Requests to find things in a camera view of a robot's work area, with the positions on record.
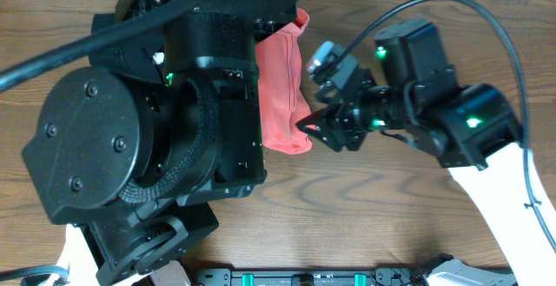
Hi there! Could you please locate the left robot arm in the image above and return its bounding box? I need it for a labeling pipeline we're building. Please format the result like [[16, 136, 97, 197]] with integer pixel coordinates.
[[1, 0, 299, 285]]

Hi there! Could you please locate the red t-shirt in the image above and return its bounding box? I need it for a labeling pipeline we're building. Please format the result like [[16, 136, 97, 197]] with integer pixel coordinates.
[[255, 8, 313, 155]]

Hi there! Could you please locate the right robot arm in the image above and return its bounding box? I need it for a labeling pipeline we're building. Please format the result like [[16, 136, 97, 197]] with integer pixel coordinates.
[[298, 18, 555, 285]]

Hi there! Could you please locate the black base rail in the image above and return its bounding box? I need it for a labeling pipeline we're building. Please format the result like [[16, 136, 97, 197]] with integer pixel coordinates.
[[195, 253, 513, 286]]

